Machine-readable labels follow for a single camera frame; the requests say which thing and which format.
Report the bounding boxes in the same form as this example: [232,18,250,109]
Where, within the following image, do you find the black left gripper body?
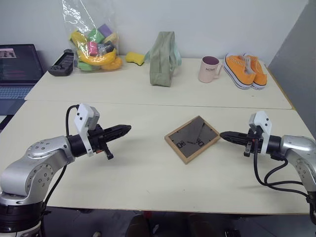
[88,124,115,160]

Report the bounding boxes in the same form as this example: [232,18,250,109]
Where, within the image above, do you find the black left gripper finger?
[104,124,132,137]
[105,131,127,145]

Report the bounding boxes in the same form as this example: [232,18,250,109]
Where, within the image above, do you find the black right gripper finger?
[222,137,248,146]
[219,131,248,139]

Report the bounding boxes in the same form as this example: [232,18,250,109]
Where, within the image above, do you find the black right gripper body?
[243,125,264,158]

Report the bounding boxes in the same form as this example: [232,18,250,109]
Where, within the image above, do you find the laptop computer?
[0,43,45,117]

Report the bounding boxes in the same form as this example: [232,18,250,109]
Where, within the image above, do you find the square wooden framed clock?
[164,115,221,165]

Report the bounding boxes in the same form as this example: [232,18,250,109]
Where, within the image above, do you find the orange canvas sneaker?
[243,52,268,91]
[223,52,256,90]

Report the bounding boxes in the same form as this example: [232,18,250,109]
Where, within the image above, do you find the orange yellow soft toy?
[101,57,123,72]

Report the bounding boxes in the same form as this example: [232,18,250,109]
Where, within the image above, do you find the pink mug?
[197,56,223,84]

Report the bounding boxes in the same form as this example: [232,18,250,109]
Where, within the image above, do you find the yellow sponge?
[125,51,145,67]

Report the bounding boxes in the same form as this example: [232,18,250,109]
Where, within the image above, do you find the yellow toy banana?
[71,29,118,66]

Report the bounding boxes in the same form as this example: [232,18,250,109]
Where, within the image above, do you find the olive green canvas bag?
[144,31,182,87]

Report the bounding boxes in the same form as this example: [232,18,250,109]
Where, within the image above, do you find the black game controller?
[47,48,75,78]

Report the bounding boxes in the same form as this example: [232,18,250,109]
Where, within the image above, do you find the pink foam block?
[86,41,99,56]

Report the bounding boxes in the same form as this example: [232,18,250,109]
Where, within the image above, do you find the pale yellow foam block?
[103,32,119,45]

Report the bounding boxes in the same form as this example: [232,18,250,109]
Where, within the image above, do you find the dark rounded shape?
[125,213,152,237]

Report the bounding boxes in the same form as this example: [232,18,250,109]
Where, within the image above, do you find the grey partition panel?
[267,0,316,140]

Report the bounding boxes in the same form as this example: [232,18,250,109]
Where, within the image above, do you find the light green foam block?
[86,29,105,43]

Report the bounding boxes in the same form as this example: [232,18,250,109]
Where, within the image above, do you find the purple foam block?
[98,23,115,38]

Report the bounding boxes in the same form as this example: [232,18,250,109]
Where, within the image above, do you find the clear plastic bag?
[61,0,123,73]

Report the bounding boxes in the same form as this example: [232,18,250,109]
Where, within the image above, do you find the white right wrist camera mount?
[248,110,273,156]

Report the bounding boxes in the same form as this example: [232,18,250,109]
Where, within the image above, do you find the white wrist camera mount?
[74,103,101,158]
[248,110,273,156]

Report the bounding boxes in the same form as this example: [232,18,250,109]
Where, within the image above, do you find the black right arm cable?
[252,145,312,205]

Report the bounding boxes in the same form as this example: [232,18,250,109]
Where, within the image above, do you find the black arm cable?
[252,145,312,205]
[40,105,81,237]

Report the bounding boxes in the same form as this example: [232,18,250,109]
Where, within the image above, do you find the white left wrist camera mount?
[74,103,101,158]

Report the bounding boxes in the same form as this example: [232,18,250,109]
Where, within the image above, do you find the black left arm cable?
[40,105,81,237]

